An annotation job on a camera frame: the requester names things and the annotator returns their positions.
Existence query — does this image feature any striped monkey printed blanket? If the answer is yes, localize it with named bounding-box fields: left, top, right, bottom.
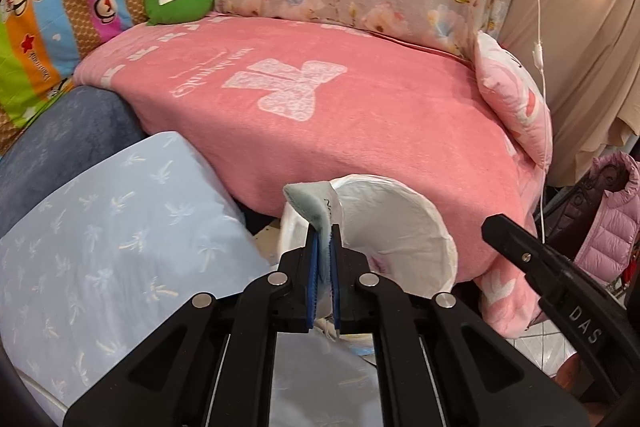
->
left=0, top=0, right=167, bottom=152

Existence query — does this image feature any pink blanket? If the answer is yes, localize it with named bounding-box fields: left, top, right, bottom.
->
left=74, top=13, right=548, bottom=340

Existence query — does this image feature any thin white cord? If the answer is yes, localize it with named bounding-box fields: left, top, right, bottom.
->
left=520, top=0, right=552, bottom=240

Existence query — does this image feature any light blue patterned tablecloth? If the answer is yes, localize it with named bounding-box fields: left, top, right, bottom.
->
left=0, top=132, right=382, bottom=427

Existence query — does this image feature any blue-grey sofa cushion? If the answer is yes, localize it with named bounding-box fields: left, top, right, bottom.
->
left=0, top=86, right=147, bottom=238

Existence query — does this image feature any dark purple jacket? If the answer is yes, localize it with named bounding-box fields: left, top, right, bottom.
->
left=547, top=184, right=608, bottom=254

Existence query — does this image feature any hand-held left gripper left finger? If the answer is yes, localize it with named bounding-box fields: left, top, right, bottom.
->
left=62, top=241, right=322, bottom=427

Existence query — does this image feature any light blue sock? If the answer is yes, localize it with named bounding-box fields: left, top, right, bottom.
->
left=282, top=181, right=344, bottom=304

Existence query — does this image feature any pink printed pillow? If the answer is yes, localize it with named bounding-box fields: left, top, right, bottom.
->
left=472, top=31, right=554, bottom=171

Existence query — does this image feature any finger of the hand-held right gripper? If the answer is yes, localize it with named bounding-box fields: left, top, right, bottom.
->
left=481, top=214, right=576, bottom=308

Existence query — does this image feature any pink puffer jacket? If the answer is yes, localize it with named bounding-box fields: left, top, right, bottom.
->
left=575, top=154, right=640, bottom=284

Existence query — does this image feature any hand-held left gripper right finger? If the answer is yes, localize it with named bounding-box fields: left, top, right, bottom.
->
left=330, top=226, right=592, bottom=427

